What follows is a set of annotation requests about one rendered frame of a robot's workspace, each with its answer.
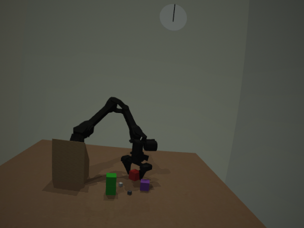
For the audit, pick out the red block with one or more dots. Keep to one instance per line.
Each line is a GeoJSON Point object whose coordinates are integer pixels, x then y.
{"type": "Point", "coordinates": [134, 175]}

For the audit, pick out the purple block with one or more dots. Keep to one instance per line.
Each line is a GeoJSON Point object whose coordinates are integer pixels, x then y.
{"type": "Point", "coordinates": [144, 185]}

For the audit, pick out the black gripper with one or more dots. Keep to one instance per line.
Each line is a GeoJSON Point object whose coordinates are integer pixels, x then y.
{"type": "Point", "coordinates": [136, 158]}

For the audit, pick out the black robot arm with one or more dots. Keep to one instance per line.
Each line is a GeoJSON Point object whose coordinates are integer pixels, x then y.
{"type": "Point", "coordinates": [86, 128]}

